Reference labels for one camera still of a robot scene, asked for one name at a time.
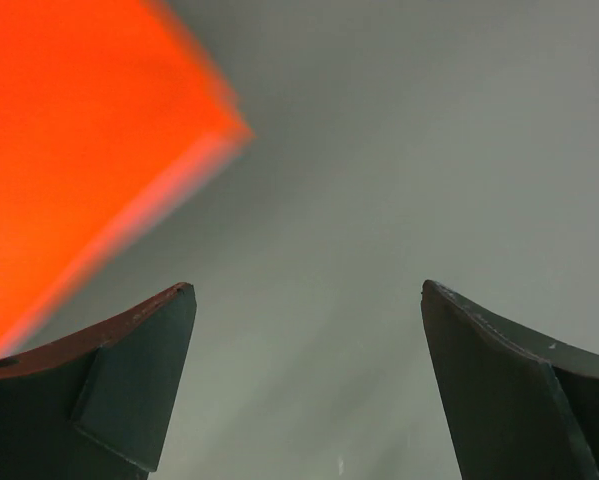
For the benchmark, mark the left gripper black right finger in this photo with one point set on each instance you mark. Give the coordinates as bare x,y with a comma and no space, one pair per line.
518,403

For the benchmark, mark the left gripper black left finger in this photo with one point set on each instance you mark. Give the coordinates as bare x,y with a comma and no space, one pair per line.
97,403

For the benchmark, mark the orange t-shirt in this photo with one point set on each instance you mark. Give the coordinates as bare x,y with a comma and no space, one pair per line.
111,114

